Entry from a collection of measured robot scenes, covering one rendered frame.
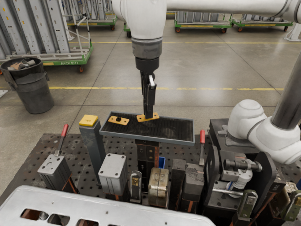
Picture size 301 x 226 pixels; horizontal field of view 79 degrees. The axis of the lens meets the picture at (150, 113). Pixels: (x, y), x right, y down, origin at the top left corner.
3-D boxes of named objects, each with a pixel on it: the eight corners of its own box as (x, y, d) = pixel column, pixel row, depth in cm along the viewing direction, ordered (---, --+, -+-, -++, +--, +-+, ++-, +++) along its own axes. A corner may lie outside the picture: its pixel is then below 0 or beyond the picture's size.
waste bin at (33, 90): (15, 117, 263) (-13, 71, 219) (34, 97, 306) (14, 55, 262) (49, 118, 263) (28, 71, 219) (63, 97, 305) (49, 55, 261)
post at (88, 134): (96, 185, 103) (76, 127, 76) (101, 174, 109) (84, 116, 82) (108, 187, 102) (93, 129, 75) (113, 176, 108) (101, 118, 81)
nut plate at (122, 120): (107, 121, 76) (107, 119, 76) (111, 116, 79) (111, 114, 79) (126, 125, 74) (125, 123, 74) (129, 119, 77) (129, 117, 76)
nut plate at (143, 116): (138, 122, 68) (138, 119, 68) (136, 116, 71) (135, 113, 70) (159, 118, 70) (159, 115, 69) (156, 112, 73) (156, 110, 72)
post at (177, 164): (165, 218, 89) (171, 168, 65) (166, 207, 93) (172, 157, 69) (176, 219, 89) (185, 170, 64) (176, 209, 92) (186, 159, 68)
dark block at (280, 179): (234, 232, 84) (270, 181, 59) (231, 216, 90) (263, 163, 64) (245, 234, 84) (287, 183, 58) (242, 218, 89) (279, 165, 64)
